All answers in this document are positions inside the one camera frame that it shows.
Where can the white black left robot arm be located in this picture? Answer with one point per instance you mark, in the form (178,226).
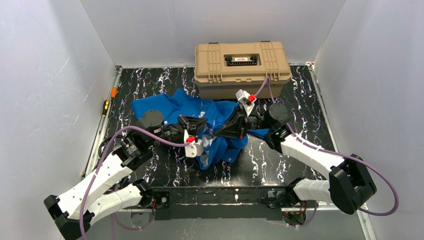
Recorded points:
(104,191)

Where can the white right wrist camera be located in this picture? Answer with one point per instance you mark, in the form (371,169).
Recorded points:
(247,101)

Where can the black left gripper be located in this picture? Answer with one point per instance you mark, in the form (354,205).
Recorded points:
(185,125)

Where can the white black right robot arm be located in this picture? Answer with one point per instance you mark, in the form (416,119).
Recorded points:
(347,184)

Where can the orange handled screwdriver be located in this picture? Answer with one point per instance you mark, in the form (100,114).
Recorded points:
(113,92)

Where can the yellow black handled screwdriver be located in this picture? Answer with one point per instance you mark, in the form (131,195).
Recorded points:
(105,108)

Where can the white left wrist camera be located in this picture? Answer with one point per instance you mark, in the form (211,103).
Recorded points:
(194,146)

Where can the tan plastic toolbox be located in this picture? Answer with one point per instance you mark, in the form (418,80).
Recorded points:
(221,69)

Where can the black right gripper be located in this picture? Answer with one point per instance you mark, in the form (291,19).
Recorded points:
(241,120)

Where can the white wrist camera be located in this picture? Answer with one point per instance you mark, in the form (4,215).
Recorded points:
(194,146)
(247,101)

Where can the blue zip jacket white lining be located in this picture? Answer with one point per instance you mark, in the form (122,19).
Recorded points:
(217,112)

